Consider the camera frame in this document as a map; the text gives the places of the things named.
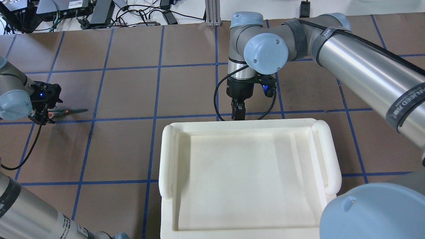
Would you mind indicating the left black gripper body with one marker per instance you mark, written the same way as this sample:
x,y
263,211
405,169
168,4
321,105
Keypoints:
x,y
48,98

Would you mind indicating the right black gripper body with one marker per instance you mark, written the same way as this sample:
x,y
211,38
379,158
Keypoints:
x,y
238,89

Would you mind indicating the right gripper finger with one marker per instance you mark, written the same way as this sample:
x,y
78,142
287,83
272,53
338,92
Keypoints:
x,y
241,111
234,110

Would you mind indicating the grey orange scissors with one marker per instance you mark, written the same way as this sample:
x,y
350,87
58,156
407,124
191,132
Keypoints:
x,y
57,112

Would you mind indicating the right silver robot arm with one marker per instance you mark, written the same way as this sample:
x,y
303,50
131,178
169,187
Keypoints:
x,y
368,150

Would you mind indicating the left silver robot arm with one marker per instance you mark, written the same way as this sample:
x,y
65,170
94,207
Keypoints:
x,y
23,214

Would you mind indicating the white foam tray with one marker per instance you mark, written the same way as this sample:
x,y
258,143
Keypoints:
x,y
255,179

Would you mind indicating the black electronics box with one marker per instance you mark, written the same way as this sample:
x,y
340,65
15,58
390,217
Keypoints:
x,y
47,9

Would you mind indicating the black power adapter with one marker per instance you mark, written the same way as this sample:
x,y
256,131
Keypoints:
x,y
102,14

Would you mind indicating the aluminium frame post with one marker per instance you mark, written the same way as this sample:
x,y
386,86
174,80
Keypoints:
x,y
212,13

